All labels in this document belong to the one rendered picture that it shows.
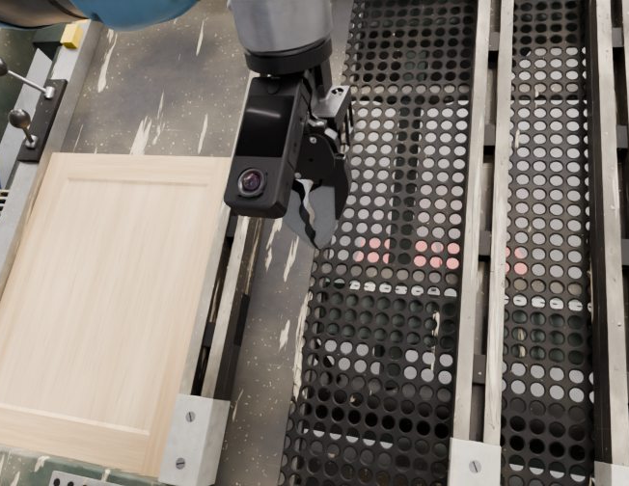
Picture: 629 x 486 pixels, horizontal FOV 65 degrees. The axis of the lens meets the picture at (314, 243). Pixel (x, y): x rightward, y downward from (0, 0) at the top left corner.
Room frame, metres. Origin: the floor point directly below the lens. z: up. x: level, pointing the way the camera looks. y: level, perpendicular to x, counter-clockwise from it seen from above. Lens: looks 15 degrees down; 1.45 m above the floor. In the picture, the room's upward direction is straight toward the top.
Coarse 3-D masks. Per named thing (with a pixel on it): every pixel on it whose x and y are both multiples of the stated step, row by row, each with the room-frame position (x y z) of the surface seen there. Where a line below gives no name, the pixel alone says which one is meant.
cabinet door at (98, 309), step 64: (64, 192) 1.00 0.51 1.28; (128, 192) 0.97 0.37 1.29; (192, 192) 0.94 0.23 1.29; (64, 256) 0.92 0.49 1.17; (128, 256) 0.89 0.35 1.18; (192, 256) 0.86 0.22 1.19; (0, 320) 0.87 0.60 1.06; (64, 320) 0.84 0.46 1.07; (128, 320) 0.82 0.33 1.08; (192, 320) 0.79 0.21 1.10; (0, 384) 0.80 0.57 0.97; (64, 384) 0.77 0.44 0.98; (128, 384) 0.75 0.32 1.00; (64, 448) 0.71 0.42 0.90; (128, 448) 0.69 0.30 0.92
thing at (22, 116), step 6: (18, 108) 0.97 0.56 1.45; (12, 114) 0.95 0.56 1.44; (18, 114) 0.95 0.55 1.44; (24, 114) 0.96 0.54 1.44; (12, 120) 0.95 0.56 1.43; (18, 120) 0.95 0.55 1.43; (24, 120) 0.96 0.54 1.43; (30, 120) 0.97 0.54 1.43; (18, 126) 0.95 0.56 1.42; (24, 126) 0.96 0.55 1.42; (24, 132) 1.00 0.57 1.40; (30, 138) 1.03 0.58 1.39; (36, 138) 1.05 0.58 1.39; (30, 144) 1.04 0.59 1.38; (36, 144) 1.05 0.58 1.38
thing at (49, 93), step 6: (0, 60) 1.05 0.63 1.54; (0, 66) 1.05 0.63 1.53; (6, 66) 1.06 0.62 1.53; (0, 72) 1.05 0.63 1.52; (6, 72) 1.06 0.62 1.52; (12, 72) 1.07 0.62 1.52; (18, 78) 1.08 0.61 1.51; (24, 78) 1.09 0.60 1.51; (30, 84) 1.09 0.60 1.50; (36, 84) 1.10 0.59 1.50; (42, 90) 1.10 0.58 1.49; (48, 90) 1.11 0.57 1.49; (54, 90) 1.12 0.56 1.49; (48, 96) 1.10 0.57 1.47
